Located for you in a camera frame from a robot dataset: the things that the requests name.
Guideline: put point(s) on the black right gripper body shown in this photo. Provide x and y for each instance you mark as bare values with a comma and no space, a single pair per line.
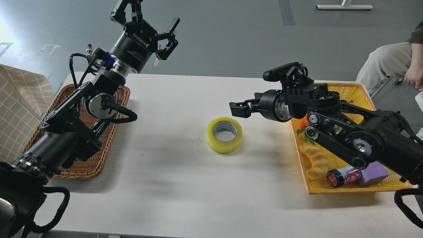
271,105

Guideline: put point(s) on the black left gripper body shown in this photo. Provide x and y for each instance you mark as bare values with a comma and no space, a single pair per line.
134,46

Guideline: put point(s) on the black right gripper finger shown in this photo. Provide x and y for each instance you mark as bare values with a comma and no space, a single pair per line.
249,103
243,111

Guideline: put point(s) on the yellow tape roll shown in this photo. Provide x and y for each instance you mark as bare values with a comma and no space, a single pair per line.
224,124

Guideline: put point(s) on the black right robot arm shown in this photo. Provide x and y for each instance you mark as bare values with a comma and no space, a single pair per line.
356,135

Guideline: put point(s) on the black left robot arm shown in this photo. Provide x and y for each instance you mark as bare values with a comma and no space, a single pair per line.
73,129

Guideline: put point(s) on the person's lower hand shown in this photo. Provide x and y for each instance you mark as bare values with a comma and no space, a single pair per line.
414,76

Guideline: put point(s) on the orange toy carrot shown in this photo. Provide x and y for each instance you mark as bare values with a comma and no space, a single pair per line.
300,132

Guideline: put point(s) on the yellow toy croissant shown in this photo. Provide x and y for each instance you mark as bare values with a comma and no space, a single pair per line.
319,161

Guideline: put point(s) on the yellow plastic basket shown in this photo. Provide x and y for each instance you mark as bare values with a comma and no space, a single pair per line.
356,95

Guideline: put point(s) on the small dark red-labelled jar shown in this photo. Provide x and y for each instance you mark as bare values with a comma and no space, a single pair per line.
343,176

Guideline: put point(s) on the white stand base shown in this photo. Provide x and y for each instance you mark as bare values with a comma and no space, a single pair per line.
344,5

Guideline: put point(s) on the purple foam block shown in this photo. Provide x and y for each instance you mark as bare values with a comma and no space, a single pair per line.
373,174

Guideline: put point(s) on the beige checkered cloth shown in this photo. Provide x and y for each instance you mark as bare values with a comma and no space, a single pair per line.
24,98

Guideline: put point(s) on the person in beige trousers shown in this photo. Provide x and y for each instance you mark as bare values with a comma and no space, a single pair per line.
391,61

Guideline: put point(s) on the brown wicker basket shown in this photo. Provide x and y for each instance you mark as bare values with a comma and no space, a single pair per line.
95,164

